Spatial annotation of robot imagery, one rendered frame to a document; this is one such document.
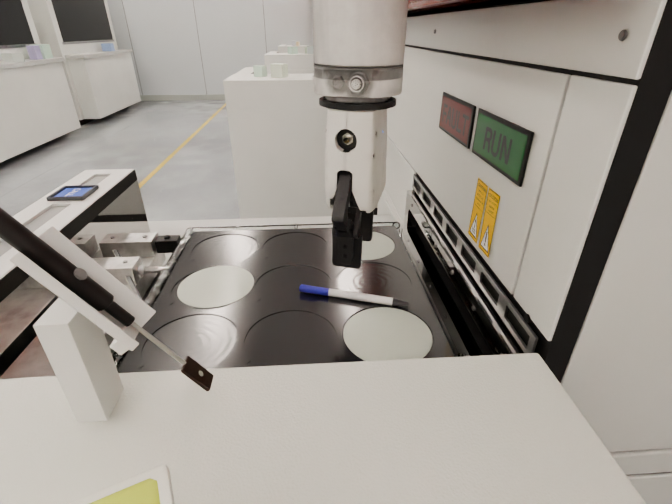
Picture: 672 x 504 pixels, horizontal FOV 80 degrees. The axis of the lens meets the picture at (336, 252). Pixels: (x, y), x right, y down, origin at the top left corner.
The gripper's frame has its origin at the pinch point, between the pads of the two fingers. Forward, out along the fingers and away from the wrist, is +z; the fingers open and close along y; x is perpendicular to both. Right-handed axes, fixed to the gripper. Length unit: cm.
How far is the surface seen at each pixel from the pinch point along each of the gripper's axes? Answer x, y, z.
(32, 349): 33.7, -15.9, 10.6
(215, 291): 17.6, -2.8, 8.6
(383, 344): -5.1, -7.1, 8.6
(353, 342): -1.9, -7.7, 8.6
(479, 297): -14.6, -1.7, 4.3
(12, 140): 407, 269, 77
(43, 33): 499, 428, -16
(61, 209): 46.9, 4.1, 3.0
